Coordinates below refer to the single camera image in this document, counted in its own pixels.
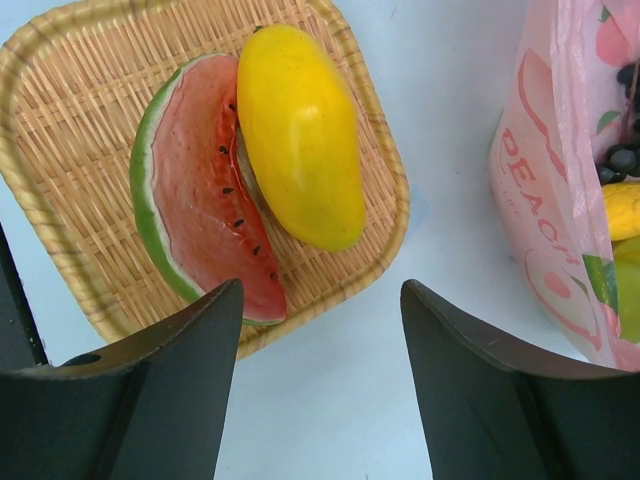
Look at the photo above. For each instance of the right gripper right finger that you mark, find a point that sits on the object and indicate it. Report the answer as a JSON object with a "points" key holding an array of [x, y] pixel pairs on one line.
{"points": [[494, 406]]}

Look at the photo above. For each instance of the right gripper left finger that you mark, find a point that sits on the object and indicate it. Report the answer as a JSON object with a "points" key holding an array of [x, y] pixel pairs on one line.
{"points": [[150, 406]]}

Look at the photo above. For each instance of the fake watermelon slice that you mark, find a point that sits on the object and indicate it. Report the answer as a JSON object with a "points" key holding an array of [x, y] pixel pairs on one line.
{"points": [[192, 208]]}

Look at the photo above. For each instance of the pink plastic bag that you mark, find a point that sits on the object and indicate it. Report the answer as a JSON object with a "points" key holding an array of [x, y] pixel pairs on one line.
{"points": [[573, 96]]}

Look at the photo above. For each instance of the yellow fake mango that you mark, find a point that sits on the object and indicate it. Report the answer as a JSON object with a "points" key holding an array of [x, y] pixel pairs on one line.
{"points": [[299, 124]]}

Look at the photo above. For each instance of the woven bamboo tray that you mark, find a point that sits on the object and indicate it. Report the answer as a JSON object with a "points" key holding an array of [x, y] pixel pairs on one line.
{"points": [[74, 84]]}

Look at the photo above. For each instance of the fake green starfruit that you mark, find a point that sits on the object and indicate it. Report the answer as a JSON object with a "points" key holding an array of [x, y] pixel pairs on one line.
{"points": [[626, 258]]}

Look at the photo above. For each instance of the fake yellow banana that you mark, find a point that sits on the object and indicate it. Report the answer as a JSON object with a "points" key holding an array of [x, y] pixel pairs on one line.
{"points": [[622, 209]]}

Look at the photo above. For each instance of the fake black grapes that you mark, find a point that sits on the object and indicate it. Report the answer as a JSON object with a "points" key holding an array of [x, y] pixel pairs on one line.
{"points": [[621, 159]]}

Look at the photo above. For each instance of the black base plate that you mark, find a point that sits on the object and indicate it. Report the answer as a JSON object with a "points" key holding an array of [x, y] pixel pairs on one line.
{"points": [[21, 345]]}

